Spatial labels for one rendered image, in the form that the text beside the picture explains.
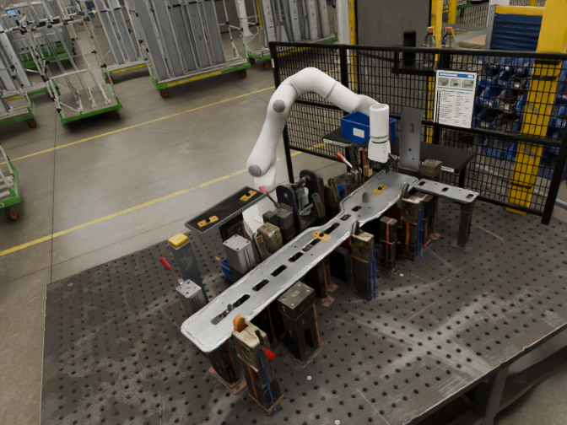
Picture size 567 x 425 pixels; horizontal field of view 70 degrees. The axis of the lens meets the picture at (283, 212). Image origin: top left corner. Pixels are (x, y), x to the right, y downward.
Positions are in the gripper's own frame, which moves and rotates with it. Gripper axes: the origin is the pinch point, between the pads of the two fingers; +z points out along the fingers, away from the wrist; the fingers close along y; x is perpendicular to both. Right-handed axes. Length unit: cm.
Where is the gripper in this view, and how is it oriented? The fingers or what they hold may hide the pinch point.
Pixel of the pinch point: (380, 168)
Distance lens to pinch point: 204.4
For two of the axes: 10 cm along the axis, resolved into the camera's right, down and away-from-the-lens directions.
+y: 7.1, 3.0, -6.3
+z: 1.4, 8.3, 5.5
